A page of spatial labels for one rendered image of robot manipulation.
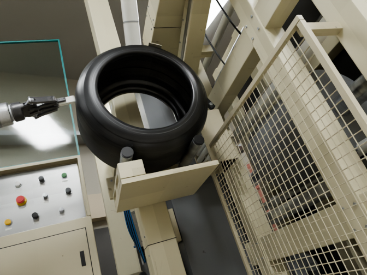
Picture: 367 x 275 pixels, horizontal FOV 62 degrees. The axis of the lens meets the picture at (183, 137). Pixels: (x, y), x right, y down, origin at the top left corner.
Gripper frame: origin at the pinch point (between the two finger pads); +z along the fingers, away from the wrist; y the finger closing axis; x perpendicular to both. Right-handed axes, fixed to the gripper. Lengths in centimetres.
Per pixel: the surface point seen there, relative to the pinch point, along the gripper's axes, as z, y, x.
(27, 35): 4, 195, -244
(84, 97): 5.5, -10.5, 7.7
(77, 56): 61, 237, -236
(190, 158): 39, 1, 41
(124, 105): 29.8, 25.1, -7.1
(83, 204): -3, 66, 24
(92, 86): 9.6, -11.6, 4.1
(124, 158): 10.7, -10.6, 36.4
